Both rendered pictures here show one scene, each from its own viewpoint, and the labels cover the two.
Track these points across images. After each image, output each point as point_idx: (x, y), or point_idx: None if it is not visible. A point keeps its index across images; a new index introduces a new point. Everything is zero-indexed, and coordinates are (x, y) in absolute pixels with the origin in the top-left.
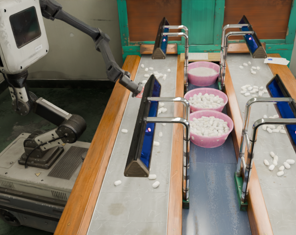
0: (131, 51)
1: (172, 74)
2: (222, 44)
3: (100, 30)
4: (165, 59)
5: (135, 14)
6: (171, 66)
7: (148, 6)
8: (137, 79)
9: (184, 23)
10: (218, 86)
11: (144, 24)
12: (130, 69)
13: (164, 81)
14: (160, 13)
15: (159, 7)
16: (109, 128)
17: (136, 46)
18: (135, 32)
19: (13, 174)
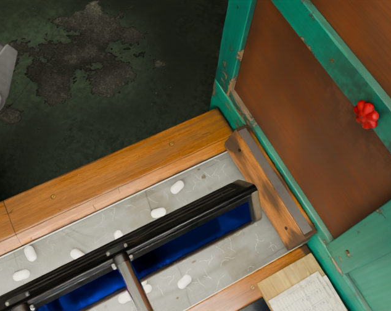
0: (227, 111)
1: (174, 303)
2: None
3: (12, 58)
4: (260, 220)
5: (267, 51)
6: (222, 267)
7: (304, 73)
8: (90, 223)
9: (365, 235)
10: None
11: (274, 98)
12: (126, 175)
13: (115, 304)
14: (325, 129)
15: (331, 114)
16: None
17: (237, 116)
18: (250, 87)
19: None
